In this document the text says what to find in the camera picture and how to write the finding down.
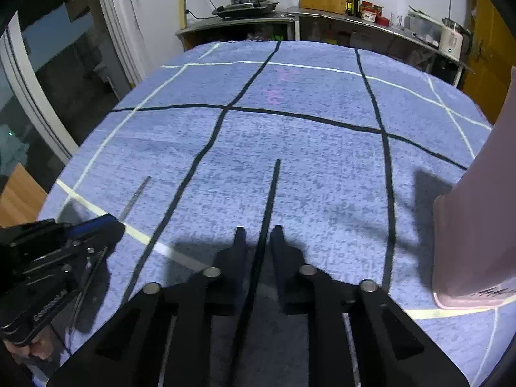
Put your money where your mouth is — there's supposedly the clear plastic storage container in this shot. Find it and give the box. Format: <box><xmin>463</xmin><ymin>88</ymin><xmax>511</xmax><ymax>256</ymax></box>
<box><xmin>407</xmin><ymin>6</ymin><xmax>442</xmax><ymax>46</ymax></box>

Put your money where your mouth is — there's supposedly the pink plastic utensil holder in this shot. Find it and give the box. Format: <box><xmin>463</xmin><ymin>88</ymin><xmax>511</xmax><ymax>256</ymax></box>
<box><xmin>432</xmin><ymin>64</ymin><xmax>516</xmax><ymax>310</ymax></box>

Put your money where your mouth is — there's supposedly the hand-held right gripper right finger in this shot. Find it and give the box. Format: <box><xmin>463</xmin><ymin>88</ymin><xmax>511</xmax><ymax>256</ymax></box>
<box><xmin>269</xmin><ymin>225</ymin><xmax>471</xmax><ymax>387</ymax></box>

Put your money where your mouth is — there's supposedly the white kitchen appliance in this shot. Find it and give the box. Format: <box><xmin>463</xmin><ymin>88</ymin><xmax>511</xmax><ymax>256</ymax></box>
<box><xmin>439</xmin><ymin>18</ymin><xmax>471</xmax><ymax>59</ymax></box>

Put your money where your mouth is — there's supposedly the blue checked tablecloth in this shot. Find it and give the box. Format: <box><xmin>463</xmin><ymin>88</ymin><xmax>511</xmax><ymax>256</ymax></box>
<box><xmin>38</xmin><ymin>40</ymin><xmax>502</xmax><ymax>387</ymax></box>

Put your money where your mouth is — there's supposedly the person's left hand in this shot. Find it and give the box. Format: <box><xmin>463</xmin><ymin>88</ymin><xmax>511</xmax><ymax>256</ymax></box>
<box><xmin>12</xmin><ymin>324</ymin><xmax>62</xmax><ymax>362</ymax></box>

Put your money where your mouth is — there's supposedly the black chopstick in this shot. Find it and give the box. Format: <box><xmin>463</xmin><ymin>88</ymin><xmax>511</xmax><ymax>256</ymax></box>
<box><xmin>228</xmin><ymin>160</ymin><xmax>282</xmax><ymax>387</ymax></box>

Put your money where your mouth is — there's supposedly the steel table with stove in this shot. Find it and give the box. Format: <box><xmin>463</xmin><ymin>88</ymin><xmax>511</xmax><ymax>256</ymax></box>
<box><xmin>175</xmin><ymin>12</ymin><xmax>301</xmax><ymax>51</ymax></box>

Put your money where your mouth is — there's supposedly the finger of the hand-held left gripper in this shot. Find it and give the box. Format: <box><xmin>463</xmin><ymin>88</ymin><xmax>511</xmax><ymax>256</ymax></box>
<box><xmin>65</xmin><ymin>214</ymin><xmax>126</xmax><ymax>251</ymax></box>

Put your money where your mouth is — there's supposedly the black gas stove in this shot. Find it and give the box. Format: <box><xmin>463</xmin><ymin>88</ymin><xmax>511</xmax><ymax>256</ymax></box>
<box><xmin>212</xmin><ymin>1</ymin><xmax>280</xmax><ymax>21</ymax></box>

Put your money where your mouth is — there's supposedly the yellow wooden door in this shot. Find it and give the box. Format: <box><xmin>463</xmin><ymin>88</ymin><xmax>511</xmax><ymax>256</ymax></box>
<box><xmin>461</xmin><ymin>0</ymin><xmax>516</xmax><ymax>125</ymax></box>

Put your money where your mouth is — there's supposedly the long steel table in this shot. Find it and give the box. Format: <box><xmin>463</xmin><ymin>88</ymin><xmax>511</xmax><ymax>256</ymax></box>
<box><xmin>282</xmin><ymin>6</ymin><xmax>476</xmax><ymax>88</ymax></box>

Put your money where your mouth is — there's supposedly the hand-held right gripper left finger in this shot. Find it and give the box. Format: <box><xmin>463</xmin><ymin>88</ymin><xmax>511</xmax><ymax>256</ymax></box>
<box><xmin>46</xmin><ymin>227</ymin><xmax>248</xmax><ymax>387</ymax></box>

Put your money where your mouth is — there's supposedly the silver metal chopstick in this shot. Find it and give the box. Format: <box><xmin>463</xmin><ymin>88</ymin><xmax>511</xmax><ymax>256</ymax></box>
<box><xmin>69</xmin><ymin>176</ymin><xmax>152</xmax><ymax>331</ymax></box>

